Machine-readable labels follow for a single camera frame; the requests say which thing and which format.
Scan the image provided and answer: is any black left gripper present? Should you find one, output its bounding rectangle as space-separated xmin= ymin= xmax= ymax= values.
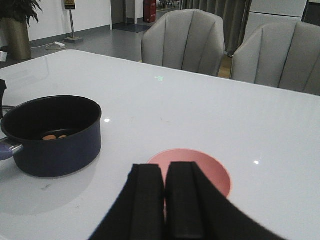
xmin=0 ymin=79 xmax=7 ymax=119

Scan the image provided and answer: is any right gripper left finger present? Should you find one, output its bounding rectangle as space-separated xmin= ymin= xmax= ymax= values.
xmin=90 ymin=164 xmax=164 ymax=240

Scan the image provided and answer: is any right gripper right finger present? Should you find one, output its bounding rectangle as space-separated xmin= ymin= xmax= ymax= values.
xmin=165 ymin=162 xmax=281 ymax=240

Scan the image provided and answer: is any pink plastic bowl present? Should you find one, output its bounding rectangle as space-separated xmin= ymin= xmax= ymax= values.
xmin=147 ymin=148 xmax=232 ymax=198

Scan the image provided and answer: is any dark blue saucepan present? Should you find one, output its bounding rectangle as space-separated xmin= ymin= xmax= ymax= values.
xmin=0 ymin=95 xmax=102 ymax=178

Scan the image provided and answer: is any potted plant gold vase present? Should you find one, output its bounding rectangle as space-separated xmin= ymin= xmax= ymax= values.
xmin=0 ymin=0 xmax=42 ymax=61

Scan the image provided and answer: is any white power strip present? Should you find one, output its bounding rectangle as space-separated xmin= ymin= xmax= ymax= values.
xmin=45 ymin=41 xmax=66 ymax=51

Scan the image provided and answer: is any red trash bin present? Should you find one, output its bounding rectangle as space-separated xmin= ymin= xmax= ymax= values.
xmin=143 ymin=0 xmax=157 ymax=23

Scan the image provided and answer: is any left grey upholstered chair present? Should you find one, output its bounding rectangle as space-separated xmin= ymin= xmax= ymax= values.
xmin=141 ymin=9 xmax=225 ymax=77

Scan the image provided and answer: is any grey upholstered chair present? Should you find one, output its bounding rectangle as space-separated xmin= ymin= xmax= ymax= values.
xmin=141 ymin=9 xmax=225 ymax=77
xmin=230 ymin=21 xmax=320 ymax=96

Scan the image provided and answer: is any right grey upholstered chair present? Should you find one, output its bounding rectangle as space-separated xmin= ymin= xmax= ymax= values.
xmin=230 ymin=21 xmax=320 ymax=96

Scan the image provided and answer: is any white cabinet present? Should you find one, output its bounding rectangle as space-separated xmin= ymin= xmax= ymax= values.
xmin=243 ymin=0 xmax=308 ymax=42

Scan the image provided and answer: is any sign stand post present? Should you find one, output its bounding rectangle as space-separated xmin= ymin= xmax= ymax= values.
xmin=63 ymin=0 xmax=84 ymax=44

